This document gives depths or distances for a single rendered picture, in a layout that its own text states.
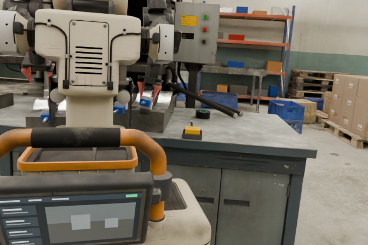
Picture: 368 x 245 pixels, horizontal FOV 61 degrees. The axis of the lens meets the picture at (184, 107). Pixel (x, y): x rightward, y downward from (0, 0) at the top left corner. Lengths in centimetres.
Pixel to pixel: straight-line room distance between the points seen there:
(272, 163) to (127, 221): 89
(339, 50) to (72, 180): 823
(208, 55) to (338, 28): 659
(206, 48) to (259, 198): 111
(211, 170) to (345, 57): 745
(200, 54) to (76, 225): 171
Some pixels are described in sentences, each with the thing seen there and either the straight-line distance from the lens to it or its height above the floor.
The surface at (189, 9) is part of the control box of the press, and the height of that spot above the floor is 142.
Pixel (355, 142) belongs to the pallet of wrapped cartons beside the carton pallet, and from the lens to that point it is 483.
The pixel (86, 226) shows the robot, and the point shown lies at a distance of 59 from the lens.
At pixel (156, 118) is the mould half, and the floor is 86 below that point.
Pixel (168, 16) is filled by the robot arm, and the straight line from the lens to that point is 111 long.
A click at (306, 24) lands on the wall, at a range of 834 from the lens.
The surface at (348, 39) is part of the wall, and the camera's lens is 862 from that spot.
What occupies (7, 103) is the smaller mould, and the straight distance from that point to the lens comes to 188.
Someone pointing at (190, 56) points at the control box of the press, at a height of 111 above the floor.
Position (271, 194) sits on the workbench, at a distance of 144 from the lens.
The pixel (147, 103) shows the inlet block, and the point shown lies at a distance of 129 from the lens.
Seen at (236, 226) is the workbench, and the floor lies 40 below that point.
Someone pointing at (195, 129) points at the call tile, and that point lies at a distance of 128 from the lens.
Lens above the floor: 115
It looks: 10 degrees down
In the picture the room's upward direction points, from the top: 4 degrees clockwise
